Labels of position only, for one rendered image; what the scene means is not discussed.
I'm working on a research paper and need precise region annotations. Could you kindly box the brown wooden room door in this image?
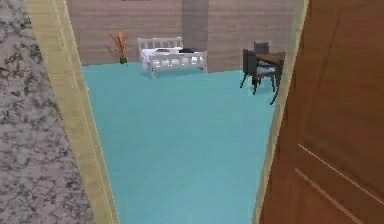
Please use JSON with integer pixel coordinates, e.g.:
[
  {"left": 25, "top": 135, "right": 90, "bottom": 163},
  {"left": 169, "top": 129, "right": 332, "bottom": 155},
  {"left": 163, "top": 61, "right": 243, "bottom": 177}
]
[{"left": 259, "top": 0, "right": 384, "bottom": 224}]

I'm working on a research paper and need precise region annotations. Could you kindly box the orange house plant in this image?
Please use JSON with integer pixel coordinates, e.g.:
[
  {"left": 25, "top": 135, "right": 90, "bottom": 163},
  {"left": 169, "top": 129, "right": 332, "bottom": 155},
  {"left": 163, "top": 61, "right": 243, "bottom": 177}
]
[{"left": 107, "top": 31, "right": 129, "bottom": 65}]

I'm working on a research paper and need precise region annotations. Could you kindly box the brown wooden table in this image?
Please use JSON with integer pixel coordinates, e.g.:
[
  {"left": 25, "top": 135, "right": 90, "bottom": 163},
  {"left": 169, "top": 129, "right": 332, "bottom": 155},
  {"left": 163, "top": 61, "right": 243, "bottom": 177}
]
[{"left": 255, "top": 51, "right": 287, "bottom": 106}]

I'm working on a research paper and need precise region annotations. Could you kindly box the dark grey chair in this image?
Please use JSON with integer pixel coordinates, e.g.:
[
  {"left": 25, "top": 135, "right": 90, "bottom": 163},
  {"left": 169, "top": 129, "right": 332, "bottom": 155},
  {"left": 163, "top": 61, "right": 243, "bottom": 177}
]
[
  {"left": 239, "top": 48, "right": 277, "bottom": 96},
  {"left": 253, "top": 41, "right": 270, "bottom": 55}
]

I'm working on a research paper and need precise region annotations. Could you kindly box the white slatted bed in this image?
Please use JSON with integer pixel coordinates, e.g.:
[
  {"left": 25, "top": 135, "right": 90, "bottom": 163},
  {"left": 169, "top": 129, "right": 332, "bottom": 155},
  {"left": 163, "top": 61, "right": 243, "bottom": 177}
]
[{"left": 137, "top": 36, "right": 209, "bottom": 80}]

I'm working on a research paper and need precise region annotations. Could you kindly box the pale yellow door frame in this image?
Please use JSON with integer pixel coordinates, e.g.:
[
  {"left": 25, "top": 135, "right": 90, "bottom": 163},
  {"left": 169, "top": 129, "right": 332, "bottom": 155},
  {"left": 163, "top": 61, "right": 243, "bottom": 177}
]
[{"left": 23, "top": 0, "right": 311, "bottom": 224}]

